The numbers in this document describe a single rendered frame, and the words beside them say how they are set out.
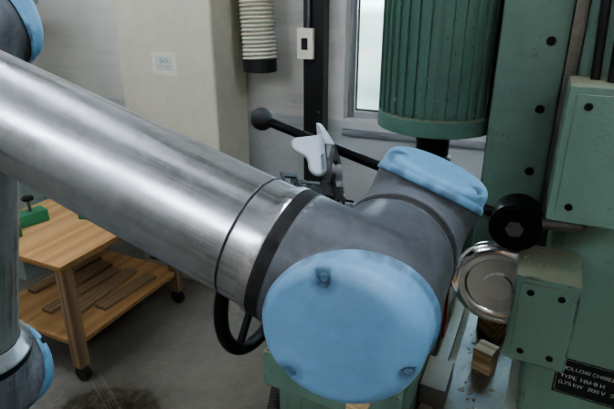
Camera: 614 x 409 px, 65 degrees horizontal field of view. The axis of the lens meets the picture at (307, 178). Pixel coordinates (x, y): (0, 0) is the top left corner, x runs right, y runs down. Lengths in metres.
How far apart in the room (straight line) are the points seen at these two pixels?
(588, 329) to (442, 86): 0.38
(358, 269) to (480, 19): 0.50
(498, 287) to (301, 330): 0.47
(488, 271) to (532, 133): 0.19
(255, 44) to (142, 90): 0.59
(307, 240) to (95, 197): 0.14
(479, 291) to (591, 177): 0.23
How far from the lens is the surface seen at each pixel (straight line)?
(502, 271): 0.70
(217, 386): 2.04
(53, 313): 2.30
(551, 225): 0.66
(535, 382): 0.83
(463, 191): 0.38
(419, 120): 0.70
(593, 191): 0.59
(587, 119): 0.57
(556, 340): 0.67
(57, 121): 0.37
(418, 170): 0.37
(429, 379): 0.80
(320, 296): 0.26
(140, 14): 2.37
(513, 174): 0.72
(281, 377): 0.77
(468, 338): 0.98
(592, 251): 0.71
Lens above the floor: 1.38
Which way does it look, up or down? 20 degrees down
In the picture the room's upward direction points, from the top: straight up
